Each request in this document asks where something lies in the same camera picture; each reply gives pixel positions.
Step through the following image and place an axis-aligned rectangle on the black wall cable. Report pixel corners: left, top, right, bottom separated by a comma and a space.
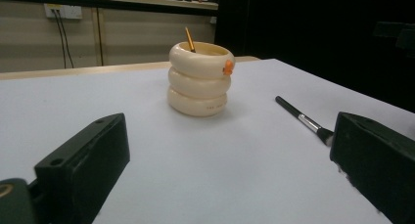
58, 9, 75, 69
52, 9, 68, 69

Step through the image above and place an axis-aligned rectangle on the white table cover sheet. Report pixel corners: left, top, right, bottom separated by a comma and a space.
0, 58, 415, 224

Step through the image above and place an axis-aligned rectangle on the black makeup brush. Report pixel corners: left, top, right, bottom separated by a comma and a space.
274, 95, 336, 148

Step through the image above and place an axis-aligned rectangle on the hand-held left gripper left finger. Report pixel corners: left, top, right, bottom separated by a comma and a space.
33, 112, 131, 224

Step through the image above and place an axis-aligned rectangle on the black curtain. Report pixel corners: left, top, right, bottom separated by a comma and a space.
214, 0, 415, 114

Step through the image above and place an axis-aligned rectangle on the black horizontal frame bar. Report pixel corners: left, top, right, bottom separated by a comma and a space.
0, 0, 219, 17

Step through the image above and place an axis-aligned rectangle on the cream ringed cup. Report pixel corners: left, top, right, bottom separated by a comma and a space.
166, 41, 236, 118

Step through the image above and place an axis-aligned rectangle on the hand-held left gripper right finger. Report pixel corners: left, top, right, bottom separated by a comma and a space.
329, 111, 415, 224

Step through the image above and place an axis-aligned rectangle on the white wall socket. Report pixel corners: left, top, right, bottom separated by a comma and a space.
43, 3, 83, 21

